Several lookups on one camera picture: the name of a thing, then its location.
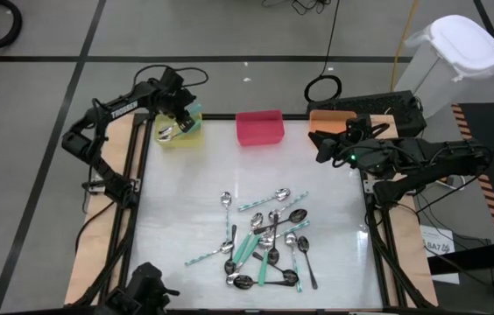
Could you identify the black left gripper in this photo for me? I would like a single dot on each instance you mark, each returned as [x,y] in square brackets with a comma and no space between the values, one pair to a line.
[174,100]

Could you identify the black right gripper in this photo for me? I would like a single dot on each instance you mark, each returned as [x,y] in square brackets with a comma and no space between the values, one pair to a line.
[361,153]

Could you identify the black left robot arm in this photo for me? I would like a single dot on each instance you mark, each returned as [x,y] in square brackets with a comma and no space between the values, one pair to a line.
[122,109]

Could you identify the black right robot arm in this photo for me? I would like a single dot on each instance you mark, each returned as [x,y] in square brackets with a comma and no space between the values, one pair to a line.
[439,153]

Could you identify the yellow plastic bin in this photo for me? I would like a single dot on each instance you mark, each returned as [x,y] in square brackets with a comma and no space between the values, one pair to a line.
[196,137]

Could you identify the orange plastic bin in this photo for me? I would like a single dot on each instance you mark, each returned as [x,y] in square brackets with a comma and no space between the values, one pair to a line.
[330,124]

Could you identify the pink plastic bin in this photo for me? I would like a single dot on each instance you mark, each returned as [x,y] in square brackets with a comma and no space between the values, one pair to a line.
[259,129]

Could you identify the black computer case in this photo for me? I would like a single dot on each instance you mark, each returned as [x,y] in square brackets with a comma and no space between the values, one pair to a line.
[387,107]

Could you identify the white and yellow power strip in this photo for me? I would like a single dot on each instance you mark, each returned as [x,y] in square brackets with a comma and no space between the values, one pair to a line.
[457,183]

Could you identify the white paper label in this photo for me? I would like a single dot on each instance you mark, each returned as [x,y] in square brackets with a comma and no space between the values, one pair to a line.
[437,245]

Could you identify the black hazard-striped floor mat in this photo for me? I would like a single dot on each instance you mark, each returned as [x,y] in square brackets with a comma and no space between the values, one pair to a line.
[479,122]

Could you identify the white lidded trash can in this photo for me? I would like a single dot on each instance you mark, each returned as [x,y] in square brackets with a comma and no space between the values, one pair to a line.
[461,44]

